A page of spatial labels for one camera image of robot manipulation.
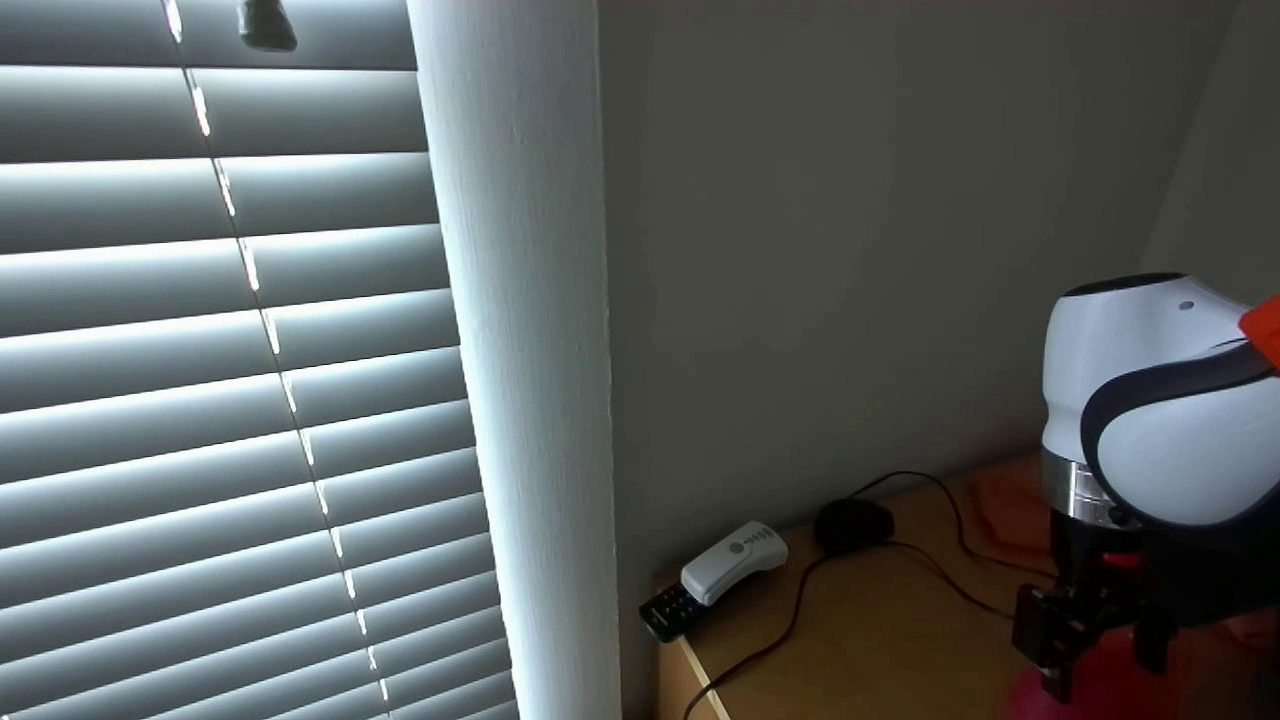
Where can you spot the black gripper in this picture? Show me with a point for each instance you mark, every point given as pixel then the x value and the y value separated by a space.
pixel 1200 572

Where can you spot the pink plastic cup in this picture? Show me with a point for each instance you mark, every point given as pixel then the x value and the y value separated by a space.
pixel 1105 684

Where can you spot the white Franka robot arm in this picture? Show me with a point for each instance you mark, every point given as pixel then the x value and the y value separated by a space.
pixel 1173 441

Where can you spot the orange cloth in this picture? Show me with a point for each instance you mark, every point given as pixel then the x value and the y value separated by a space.
pixel 1012 513

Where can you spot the light wooden dresser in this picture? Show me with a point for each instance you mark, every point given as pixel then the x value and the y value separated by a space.
pixel 880 640

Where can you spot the round black device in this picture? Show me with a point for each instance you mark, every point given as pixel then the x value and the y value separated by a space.
pixel 852 526

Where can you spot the white handheld device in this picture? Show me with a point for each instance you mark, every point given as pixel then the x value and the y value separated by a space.
pixel 731 561

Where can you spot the flat black device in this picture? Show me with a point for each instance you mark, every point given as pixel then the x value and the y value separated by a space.
pixel 667 617

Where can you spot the grey window blinds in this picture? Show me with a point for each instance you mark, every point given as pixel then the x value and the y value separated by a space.
pixel 160 401

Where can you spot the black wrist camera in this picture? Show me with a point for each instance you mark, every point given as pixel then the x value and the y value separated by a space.
pixel 1046 640

